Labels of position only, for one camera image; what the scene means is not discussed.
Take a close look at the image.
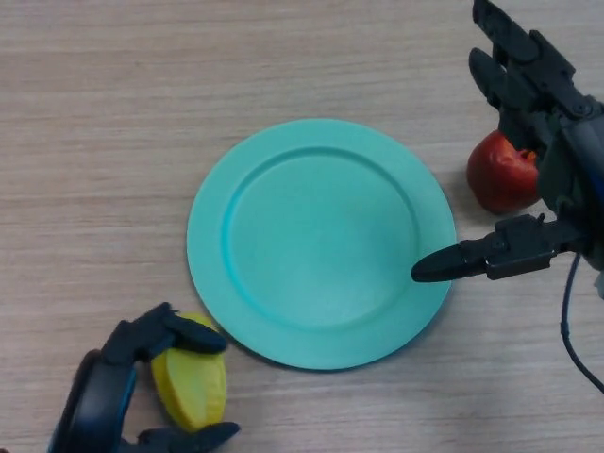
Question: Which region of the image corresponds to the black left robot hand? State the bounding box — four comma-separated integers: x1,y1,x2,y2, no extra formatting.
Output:
46,301,242,453

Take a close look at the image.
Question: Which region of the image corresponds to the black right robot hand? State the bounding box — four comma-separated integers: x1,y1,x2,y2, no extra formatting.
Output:
410,0,604,284

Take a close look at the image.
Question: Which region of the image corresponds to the yellow starfruit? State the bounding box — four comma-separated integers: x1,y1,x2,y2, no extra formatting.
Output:
150,311,229,434

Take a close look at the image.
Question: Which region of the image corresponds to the green round plate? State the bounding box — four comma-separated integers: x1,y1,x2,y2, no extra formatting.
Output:
186,117,458,374

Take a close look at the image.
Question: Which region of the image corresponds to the red apple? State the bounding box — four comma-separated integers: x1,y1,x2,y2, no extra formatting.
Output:
465,129,544,216

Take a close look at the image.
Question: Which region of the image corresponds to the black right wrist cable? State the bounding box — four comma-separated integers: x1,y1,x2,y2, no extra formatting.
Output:
558,253,604,395

